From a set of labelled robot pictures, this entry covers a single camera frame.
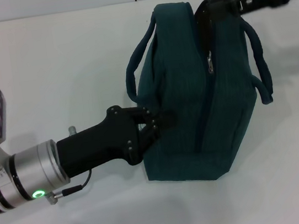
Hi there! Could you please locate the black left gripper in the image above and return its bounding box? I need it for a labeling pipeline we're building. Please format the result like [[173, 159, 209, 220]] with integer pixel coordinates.
[[52, 97, 183, 178]]

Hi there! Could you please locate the black cable with silver plug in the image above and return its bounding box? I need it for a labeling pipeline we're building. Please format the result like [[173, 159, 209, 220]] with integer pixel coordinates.
[[41, 169, 95, 206]]

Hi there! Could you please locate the dark green insulated lunch bag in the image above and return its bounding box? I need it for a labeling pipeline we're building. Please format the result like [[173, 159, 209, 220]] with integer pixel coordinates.
[[115, 0, 285, 191]]

